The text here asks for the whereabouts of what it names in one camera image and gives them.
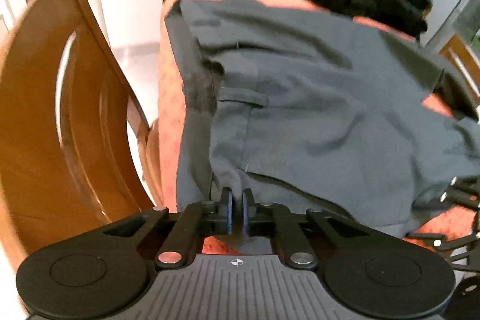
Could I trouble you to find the orange patterned table mat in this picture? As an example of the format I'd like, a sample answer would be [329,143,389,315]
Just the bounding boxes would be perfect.
[155,0,479,257]

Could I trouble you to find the dark grey pants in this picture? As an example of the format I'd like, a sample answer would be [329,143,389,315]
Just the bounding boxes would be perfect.
[165,0,480,238]

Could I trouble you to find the wooden chair with slatted back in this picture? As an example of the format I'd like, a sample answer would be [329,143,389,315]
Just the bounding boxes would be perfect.
[0,0,166,268]

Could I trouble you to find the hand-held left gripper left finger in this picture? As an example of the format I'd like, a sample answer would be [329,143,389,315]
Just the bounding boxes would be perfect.
[103,188,235,270]

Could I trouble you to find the wooden chair with draped cloth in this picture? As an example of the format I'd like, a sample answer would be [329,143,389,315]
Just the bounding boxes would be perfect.
[437,33,480,103]

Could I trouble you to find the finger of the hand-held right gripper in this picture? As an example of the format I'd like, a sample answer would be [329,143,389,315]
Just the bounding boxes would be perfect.
[407,228,480,270]
[431,175,480,210]

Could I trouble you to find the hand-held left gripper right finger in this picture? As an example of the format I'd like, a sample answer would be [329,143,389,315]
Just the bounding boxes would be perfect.
[242,188,379,270]

